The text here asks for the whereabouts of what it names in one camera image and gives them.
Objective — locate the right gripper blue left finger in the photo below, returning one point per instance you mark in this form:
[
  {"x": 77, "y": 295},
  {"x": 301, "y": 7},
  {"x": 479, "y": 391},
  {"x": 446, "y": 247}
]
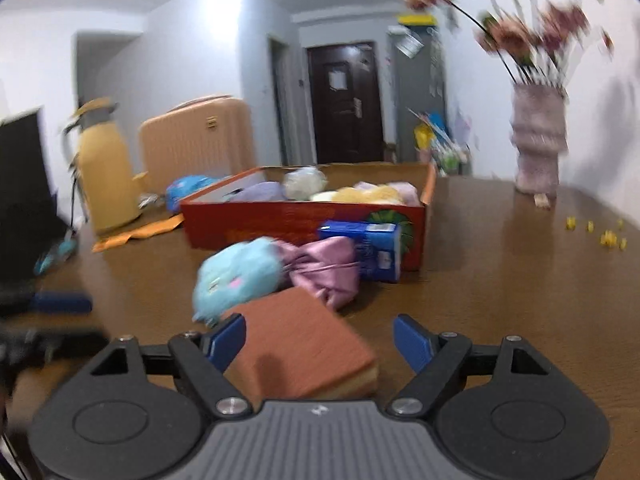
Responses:
[{"x": 225, "y": 341}]

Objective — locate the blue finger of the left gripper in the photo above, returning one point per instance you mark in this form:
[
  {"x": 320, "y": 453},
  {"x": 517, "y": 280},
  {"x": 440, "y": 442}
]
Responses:
[{"x": 61, "y": 303}]

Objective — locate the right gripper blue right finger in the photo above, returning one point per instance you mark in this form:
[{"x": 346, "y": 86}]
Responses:
[{"x": 414, "y": 343}]

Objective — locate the brown sponge block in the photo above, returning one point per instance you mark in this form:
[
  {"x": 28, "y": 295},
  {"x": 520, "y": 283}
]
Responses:
[{"x": 298, "y": 349}]

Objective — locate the blue plush toy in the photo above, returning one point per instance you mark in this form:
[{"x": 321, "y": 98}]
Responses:
[{"x": 235, "y": 275}]

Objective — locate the yellow white alpaca plush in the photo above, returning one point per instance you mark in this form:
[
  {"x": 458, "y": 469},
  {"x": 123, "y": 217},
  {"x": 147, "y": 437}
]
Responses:
[{"x": 373, "y": 195}]

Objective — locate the clear plastic bottle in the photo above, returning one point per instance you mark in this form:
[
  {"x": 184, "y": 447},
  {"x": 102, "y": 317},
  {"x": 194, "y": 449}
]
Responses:
[{"x": 303, "y": 183}]

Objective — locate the black monitor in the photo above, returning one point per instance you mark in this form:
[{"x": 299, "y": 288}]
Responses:
[{"x": 30, "y": 224}]

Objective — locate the blue white carton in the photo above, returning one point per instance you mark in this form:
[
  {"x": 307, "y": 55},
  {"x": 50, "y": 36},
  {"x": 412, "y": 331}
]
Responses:
[{"x": 377, "y": 247}]

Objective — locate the orange shoehorn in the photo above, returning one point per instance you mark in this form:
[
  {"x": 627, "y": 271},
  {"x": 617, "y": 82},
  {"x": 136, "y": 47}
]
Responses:
[{"x": 143, "y": 233}]

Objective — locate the red cardboard box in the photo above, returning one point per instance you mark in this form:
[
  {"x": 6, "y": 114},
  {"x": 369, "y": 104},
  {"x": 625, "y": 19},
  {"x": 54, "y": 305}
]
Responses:
[{"x": 212, "y": 221}]

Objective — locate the pink folded towel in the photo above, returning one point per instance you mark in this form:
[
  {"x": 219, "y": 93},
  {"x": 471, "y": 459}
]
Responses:
[{"x": 407, "y": 193}]

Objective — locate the purple folded towel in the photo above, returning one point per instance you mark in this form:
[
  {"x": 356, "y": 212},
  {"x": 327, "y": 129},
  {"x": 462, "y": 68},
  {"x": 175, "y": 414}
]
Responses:
[{"x": 262, "y": 192}]

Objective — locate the blue tissue pack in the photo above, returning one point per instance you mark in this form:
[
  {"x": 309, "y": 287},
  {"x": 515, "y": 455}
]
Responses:
[{"x": 185, "y": 186}]

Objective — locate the yellow thermos jug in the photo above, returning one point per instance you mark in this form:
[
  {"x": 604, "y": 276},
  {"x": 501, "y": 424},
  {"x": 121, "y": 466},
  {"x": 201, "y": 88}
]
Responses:
[{"x": 99, "y": 159}]

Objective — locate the peach suitcase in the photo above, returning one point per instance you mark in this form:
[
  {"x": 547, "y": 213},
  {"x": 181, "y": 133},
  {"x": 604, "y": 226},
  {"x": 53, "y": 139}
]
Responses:
[{"x": 211, "y": 136}]

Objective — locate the cluttered storage rack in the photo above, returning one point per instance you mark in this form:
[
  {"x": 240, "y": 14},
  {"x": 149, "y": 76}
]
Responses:
[{"x": 434, "y": 144}]

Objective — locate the yellow crumbs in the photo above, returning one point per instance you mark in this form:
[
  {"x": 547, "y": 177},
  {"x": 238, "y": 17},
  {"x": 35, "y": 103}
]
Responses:
[{"x": 608, "y": 238}]

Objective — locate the dark brown door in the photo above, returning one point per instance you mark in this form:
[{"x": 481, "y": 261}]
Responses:
[{"x": 346, "y": 103}]

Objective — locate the pink ribbed vase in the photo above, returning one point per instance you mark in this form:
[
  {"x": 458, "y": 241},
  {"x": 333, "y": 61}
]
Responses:
[{"x": 539, "y": 136}]

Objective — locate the grey refrigerator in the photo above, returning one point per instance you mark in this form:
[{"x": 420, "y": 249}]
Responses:
[{"x": 418, "y": 78}]

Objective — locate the dried pink flowers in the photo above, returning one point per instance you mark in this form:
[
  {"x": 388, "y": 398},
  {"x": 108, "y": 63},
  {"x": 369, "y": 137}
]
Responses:
[{"x": 536, "y": 44}]

